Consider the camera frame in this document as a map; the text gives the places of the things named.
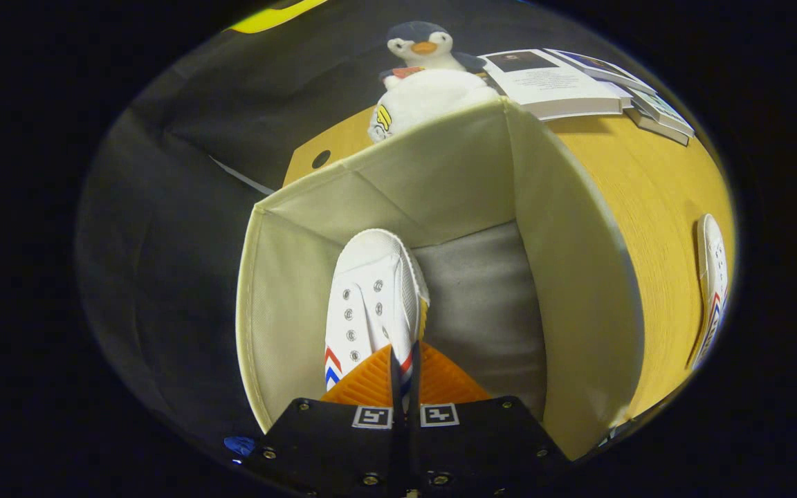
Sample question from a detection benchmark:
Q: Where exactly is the book with pale green cover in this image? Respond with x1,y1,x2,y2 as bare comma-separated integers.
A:
623,86,695,138

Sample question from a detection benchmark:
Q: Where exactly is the book with blue picture cover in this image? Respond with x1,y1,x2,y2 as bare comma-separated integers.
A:
544,48,657,96

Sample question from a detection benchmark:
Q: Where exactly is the plain white book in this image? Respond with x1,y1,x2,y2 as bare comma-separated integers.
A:
599,80,636,111

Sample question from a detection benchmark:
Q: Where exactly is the white book with portrait cover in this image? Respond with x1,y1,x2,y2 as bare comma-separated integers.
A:
479,48,624,122

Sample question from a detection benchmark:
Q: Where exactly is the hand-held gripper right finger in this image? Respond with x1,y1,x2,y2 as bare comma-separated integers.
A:
409,341,572,498

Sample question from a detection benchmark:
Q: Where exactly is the penguin plush toy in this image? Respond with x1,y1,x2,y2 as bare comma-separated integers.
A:
379,21,488,91

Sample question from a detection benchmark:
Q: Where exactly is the grey fabric storage box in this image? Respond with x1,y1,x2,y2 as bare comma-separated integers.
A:
235,97,646,461

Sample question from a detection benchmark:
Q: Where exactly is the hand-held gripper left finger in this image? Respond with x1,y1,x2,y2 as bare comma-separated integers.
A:
260,344,405,498

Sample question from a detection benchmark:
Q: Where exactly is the dark grey book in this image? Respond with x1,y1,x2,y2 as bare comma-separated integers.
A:
623,107,690,147

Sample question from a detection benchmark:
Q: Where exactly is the white plush toy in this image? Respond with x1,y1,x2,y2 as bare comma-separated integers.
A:
368,68,500,144

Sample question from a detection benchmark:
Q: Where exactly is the white shoe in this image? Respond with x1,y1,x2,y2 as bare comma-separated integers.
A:
689,213,730,371
324,229,431,416

